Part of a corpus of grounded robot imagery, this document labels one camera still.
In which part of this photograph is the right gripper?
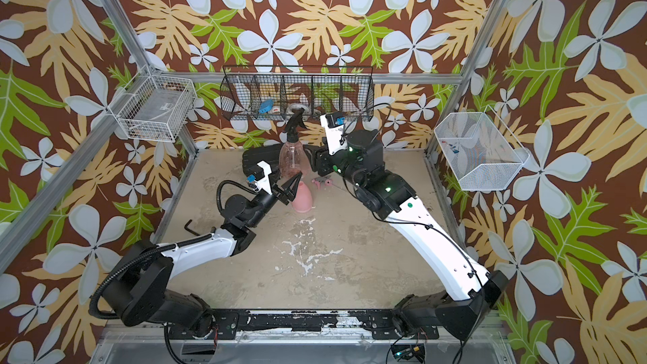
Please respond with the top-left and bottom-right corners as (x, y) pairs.
(304, 136), (370, 195)

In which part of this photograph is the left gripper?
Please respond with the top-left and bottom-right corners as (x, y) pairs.
(246, 162), (298, 231)

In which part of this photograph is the pink spray bottle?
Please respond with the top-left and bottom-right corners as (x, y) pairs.
(291, 181), (313, 213)

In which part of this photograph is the black spray nozzle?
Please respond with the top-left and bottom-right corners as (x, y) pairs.
(284, 109), (307, 143)

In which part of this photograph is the orange translucent spray bottle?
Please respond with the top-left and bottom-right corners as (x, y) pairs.
(279, 141), (311, 179)

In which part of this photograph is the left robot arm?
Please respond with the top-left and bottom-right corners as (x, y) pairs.
(89, 161), (303, 338)

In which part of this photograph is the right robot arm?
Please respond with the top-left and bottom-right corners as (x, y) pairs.
(306, 128), (509, 342)

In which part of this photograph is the pink grey spray nozzle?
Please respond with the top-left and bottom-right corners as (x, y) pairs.
(311, 175), (344, 190)

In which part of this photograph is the black plastic case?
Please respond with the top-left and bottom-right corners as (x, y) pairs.
(242, 143), (282, 176)

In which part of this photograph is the white tape roll in basket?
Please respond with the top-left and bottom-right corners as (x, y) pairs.
(286, 103), (311, 116)

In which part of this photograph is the blue round item in basket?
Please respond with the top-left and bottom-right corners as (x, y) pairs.
(259, 99), (274, 114)

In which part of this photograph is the black hex key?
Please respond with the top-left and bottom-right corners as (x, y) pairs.
(184, 219), (213, 237)

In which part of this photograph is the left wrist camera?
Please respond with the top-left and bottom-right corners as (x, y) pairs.
(247, 169), (266, 190)

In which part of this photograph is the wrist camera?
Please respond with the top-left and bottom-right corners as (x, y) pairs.
(247, 169), (266, 190)
(319, 111), (348, 155)

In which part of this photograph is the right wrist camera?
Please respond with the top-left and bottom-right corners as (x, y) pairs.
(319, 111), (348, 155)

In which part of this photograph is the black wire wall basket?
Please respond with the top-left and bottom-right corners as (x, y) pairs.
(219, 66), (375, 121)

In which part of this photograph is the white wire basket left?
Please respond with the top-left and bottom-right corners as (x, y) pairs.
(111, 73), (196, 143)

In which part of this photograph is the white wire basket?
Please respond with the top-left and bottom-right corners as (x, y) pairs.
(111, 73), (196, 143)
(434, 108), (531, 192)

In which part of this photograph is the white wire basket right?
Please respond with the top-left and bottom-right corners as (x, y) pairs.
(434, 108), (531, 192)

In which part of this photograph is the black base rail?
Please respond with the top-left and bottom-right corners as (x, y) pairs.
(195, 308), (441, 341)

